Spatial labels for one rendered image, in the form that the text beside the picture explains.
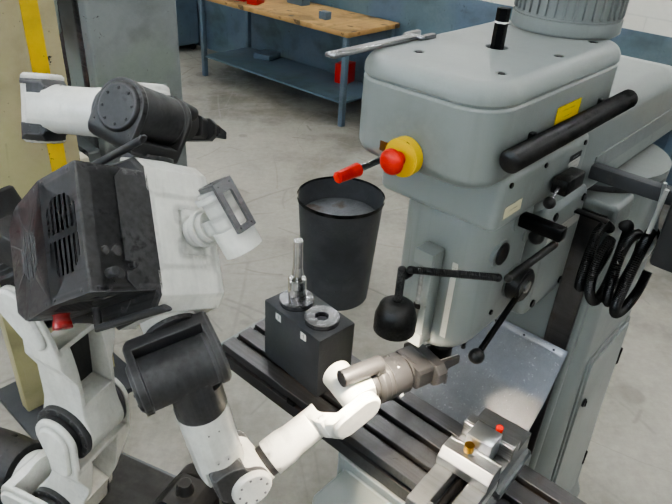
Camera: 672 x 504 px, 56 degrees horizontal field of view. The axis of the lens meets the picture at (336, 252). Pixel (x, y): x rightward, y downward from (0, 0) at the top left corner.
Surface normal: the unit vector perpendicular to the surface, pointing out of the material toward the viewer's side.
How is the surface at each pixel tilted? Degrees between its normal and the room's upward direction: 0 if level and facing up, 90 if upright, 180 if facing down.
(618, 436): 0
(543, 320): 90
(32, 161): 90
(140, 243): 57
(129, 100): 62
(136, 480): 0
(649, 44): 90
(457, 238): 90
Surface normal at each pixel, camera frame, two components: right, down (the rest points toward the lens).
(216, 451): 0.49, 0.41
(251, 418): 0.06, -0.85
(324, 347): 0.68, 0.42
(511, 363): -0.57, -0.08
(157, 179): 0.80, -0.25
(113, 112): -0.34, 0.00
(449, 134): -0.67, 0.36
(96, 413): 0.91, 0.11
